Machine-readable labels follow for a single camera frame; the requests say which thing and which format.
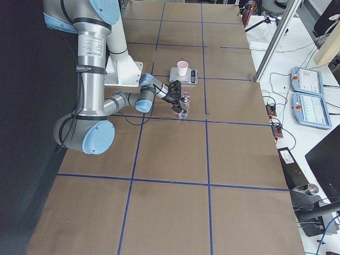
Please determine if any orange black connector strip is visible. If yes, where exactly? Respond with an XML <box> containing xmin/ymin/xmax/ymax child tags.
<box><xmin>265</xmin><ymin>104</ymin><xmax>277</xmax><ymax>118</ymax></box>
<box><xmin>271</xmin><ymin>123</ymin><xmax>283</xmax><ymax>140</ymax></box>

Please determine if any black monitor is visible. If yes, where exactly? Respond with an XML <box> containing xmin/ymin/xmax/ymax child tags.
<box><xmin>305</xmin><ymin>126</ymin><xmax>340</xmax><ymax>202</ymax></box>

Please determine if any blue teach pendant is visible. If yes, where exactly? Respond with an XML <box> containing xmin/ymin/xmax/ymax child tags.
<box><xmin>292</xmin><ymin>92</ymin><xmax>332</xmax><ymax>130</ymax></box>
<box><xmin>291</xmin><ymin>66</ymin><xmax>324</xmax><ymax>96</ymax></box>

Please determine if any clear glass sauce bottle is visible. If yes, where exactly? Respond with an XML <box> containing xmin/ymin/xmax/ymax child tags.
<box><xmin>178</xmin><ymin>91</ymin><xmax>190</xmax><ymax>118</ymax></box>

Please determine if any silver digital kitchen scale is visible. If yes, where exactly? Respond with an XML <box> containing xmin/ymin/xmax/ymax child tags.
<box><xmin>169</xmin><ymin>67</ymin><xmax>198</xmax><ymax>84</ymax></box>

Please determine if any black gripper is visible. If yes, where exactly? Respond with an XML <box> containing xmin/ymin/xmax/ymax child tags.
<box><xmin>162</xmin><ymin>80</ymin><xmax>186</xmax><ymax>113</ymax></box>

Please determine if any upper blue teach pendant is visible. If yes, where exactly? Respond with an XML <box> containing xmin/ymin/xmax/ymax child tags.
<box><xmin>291</xmin><ymin>66</ymin><xmax>324</xmax><ymax>96</ymax></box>

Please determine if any black tripod leg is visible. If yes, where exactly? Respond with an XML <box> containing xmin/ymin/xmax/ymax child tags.
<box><xmin>245</xmin><ymin>16</ymin><xmax>280</xmax><ymax>32</ymax></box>

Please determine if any lower blue teach pendant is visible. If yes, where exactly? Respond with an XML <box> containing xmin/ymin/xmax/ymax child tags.
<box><xmin>292</xmin><ymin>92</ymin><xmax>332</xmax><ymax>130</ymax></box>

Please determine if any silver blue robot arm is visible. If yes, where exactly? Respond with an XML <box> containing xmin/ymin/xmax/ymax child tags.
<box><xmin>44</xmin><ymin>1</ymin><xmax>183</xmax><ymax>155</ymax></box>

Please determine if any black box with label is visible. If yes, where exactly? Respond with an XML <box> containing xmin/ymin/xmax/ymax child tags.
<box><xmin>277</xmin><ymin>147</ymin><xmax>309</xmax><ymax>190</ymax></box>

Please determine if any aluminium frame post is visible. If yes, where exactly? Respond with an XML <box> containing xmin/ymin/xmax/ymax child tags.
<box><xmin>254</xmin><ymin>0</ymin><xmax>301</xmax><ymax>82</ymax></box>

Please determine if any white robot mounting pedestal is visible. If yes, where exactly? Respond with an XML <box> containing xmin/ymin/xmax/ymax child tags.
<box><xmin>105</xmin><ymin>13</ymin><xmax>143</xmax><ymax>87</ymax></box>

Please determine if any pink paper cup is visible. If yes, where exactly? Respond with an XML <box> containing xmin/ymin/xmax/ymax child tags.
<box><xmin>177</xmin><ymin>61</ymin><xmax>189</xmax><ymax>77</ymax></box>

